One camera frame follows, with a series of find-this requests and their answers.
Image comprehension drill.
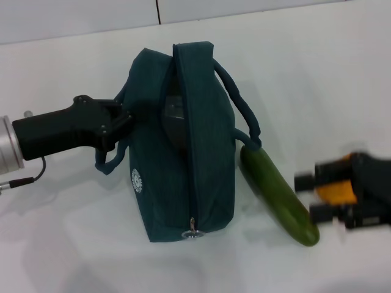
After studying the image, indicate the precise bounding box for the dark teal fabric lunch bag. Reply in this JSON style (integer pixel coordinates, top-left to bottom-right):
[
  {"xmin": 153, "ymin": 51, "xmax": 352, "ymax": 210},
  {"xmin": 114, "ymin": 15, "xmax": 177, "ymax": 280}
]
[{"xmin": 94, "ymin": 40, "xmax": 263, "ymax": 244}]

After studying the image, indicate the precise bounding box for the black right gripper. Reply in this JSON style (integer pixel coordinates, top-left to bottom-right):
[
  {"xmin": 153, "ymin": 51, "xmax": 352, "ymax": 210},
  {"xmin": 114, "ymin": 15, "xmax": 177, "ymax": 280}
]
[{"xmin": 294, "ymin": 151, "xmax": 391, "ymax": 230}]

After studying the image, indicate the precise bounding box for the orange pear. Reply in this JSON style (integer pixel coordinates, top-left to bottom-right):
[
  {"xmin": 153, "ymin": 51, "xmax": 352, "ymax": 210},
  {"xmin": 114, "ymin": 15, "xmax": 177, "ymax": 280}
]
[{"xmin": 316, "ymin": 154, "xmax": 358, "ymax": 205}]

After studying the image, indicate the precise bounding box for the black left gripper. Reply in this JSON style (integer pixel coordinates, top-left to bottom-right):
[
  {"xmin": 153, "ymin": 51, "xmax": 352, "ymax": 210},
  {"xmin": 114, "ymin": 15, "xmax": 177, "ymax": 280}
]
[{"xmin": 12, "ymin": 95, "xmax": 137, "ymax": 161}]

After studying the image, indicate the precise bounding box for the green cucumber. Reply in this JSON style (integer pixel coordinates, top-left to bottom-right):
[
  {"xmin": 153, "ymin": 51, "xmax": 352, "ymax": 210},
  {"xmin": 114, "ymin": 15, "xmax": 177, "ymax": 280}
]
[{"xmin": 239, "ymin": 145, "xmax": 320, "ymax": 247}]

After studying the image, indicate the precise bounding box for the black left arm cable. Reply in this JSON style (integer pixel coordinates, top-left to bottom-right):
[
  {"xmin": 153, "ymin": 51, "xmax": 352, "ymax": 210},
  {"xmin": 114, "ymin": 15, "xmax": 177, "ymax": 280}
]
[{"xmin": 0, "ymin": 157, "xmax": 46, "ymax": 190}]

